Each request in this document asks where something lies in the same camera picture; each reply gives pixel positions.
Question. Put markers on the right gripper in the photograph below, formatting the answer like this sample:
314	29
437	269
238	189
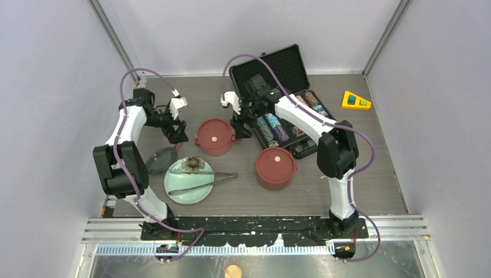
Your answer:
242	131

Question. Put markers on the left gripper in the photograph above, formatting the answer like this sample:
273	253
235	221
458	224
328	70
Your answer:
179	135

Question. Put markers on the red lunch box with food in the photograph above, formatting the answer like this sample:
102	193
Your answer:
214	138

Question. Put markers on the red lunch box lid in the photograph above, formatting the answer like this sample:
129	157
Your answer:
214	134
275	165

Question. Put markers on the light green ceramic plate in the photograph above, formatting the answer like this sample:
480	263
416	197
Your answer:
181	188

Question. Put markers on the red steel-lined lunch box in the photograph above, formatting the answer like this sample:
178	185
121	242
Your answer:
275	176

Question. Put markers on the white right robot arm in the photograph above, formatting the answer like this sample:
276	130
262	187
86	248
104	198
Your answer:
337	149

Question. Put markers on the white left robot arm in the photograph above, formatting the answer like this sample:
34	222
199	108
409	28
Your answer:
120	166

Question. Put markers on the black poker chip case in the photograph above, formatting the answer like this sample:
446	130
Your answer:
285	68

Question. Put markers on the yellow triangular toy block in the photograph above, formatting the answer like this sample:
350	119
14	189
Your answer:
353	101

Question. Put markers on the round beige object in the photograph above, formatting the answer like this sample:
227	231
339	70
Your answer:
233	271

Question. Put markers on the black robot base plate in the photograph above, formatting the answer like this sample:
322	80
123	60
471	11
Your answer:
299	231

